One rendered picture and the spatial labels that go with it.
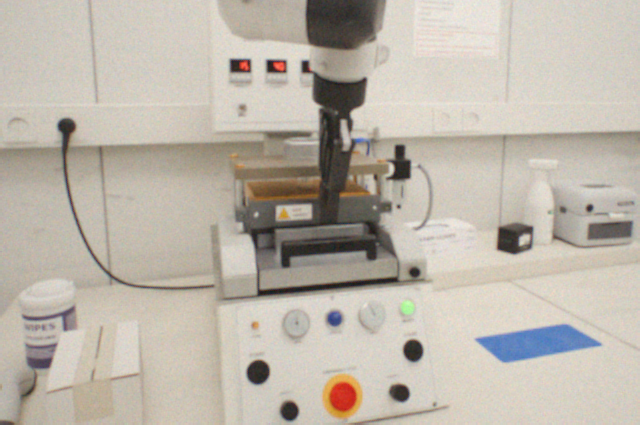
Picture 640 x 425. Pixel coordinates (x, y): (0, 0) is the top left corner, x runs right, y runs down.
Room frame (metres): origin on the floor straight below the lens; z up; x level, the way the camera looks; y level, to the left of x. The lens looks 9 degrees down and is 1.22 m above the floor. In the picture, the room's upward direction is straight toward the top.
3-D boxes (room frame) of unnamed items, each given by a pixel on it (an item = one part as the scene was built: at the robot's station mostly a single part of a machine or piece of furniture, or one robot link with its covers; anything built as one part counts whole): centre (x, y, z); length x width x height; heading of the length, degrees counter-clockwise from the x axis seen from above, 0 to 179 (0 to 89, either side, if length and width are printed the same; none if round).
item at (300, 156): (0.96, 0.04, 1.08); 0.31 x 0.24 x 0.13; 105
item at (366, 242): (0.74, 0.01, 0.99); 0.15 x 0.02 x 0.04; 105
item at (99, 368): (0.71, 0.37, 0.80); 0.19 x 0.13 x 0.09; 19
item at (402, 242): (0.88, -0.10, 0.96); 0.26 x 0.05 x 0.07; 15
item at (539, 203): (1.45, -0.62, 0.92); 0.09 x 0.08 x 0.25; 67
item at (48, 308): (0.83, 0.51, 0.82); 0.09 x 0.09 x 0.15
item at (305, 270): (0.88, 0.04, 0.97); 0.30 x 0.22 x 0.08; 15
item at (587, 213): (1.51, -0.78, 0.88); 0.25 x 0.20 x 0.17; 13
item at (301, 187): (0.92, 0.05, 1.07); 0.22 x 0.17 x 0.10; 105
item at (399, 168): (1.10, -0.13, 1.05); 0.15 x 0.05 x 0.15; 105
